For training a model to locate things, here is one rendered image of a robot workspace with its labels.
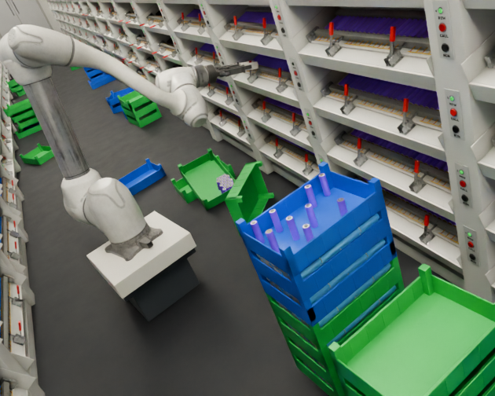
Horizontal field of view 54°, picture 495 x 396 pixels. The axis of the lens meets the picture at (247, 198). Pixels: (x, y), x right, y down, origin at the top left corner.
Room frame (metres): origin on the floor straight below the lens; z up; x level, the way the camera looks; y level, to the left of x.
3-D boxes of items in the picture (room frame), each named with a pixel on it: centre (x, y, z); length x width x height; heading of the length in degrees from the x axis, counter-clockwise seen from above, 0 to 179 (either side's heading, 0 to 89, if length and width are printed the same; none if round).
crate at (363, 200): (0.99, -0.13, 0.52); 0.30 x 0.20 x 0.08; 114
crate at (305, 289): (0.99, -0.13, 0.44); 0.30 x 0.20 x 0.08; 114
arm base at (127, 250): (1.64, 0.46, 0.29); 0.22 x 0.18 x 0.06; 36
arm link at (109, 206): (1.67, 0.48, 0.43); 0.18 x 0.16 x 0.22; 38
